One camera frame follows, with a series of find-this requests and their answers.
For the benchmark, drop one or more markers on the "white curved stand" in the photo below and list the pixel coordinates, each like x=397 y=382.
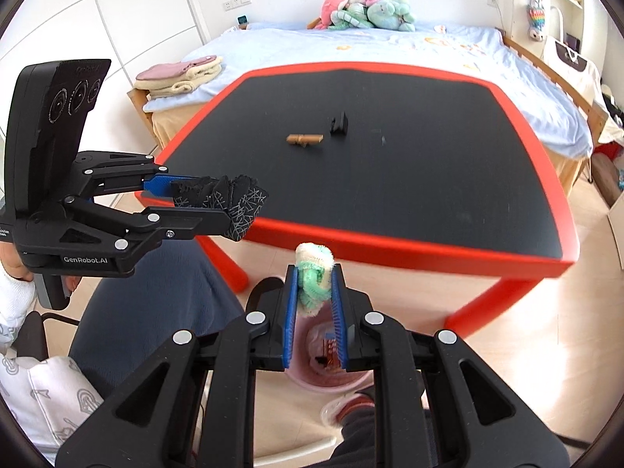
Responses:
x=558 y=24

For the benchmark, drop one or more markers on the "wooden clothespin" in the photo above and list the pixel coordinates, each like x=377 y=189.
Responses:
x=304 y=140

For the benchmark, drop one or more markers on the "black bag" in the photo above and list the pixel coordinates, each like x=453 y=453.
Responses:
x=613 y=105

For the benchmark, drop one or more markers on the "brown slipper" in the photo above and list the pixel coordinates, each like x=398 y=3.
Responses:
x=341 y=407

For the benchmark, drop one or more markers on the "white drawer cabinet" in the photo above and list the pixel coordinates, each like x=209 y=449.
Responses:
x=618 y=234

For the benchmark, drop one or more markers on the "dark picture frame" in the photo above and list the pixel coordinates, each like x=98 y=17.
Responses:
x=573 y=42

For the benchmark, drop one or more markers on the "folded pink towel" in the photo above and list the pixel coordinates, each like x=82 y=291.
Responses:
x=165 y=70

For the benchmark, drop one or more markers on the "folded beige blanket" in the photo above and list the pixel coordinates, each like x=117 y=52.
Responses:
x=185 y=85

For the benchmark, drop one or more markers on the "brown bag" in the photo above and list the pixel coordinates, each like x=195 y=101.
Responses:
x=604 y=178

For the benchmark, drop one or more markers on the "white shelf unit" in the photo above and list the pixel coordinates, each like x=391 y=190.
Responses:
x=560 y=0

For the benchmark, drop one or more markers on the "black patterned sock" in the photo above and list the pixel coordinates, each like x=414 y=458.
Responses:
x=234 y=204

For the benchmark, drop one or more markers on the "striped green plush toy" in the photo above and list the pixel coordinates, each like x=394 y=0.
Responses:
x=352 y=15

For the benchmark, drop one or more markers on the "white tote bag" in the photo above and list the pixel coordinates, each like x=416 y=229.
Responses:
x=570 y=70

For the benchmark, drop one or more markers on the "wooden bed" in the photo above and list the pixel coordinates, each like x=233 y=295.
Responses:
x=580 y=107

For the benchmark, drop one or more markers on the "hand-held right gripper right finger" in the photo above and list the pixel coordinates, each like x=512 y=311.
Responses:
x=340 y=324

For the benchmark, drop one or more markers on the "green and white sock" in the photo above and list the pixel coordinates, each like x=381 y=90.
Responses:
x=314 y=278

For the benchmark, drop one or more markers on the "red table with black top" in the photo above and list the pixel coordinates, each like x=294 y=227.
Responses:
x=414 y=180

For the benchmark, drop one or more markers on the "black binder clip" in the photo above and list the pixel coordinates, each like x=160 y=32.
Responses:
x=340 y=125

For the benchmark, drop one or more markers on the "light blue bedsheet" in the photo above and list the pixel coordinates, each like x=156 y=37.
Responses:
x=390 y=44

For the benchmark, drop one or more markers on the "person's left hand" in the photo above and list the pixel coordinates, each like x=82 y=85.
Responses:
x=12 y=262

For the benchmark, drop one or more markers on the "rainbow bubble bag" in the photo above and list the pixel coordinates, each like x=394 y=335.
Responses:
x=536 y=15

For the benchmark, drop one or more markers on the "pink plush toy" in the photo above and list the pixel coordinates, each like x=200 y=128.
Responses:
x=336 y=2

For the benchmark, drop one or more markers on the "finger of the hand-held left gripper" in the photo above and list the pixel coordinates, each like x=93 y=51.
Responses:
x=195 y=222
x=158 y=187

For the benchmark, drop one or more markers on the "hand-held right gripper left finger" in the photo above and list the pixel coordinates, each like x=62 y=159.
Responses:
x=291 y=321

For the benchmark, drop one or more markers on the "pink plastic bin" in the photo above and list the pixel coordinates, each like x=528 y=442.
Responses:
x=317 y=381

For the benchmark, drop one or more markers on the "red paper box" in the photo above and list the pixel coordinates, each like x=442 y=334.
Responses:
x=327 y=351

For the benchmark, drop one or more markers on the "black chair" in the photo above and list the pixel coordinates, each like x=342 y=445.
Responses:
x=46 y=321

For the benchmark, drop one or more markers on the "white wardrobe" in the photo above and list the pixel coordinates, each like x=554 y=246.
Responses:
x=122 y=9

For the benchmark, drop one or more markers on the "person's white patterned shirt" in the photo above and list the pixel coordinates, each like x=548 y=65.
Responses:
x=44 y=399

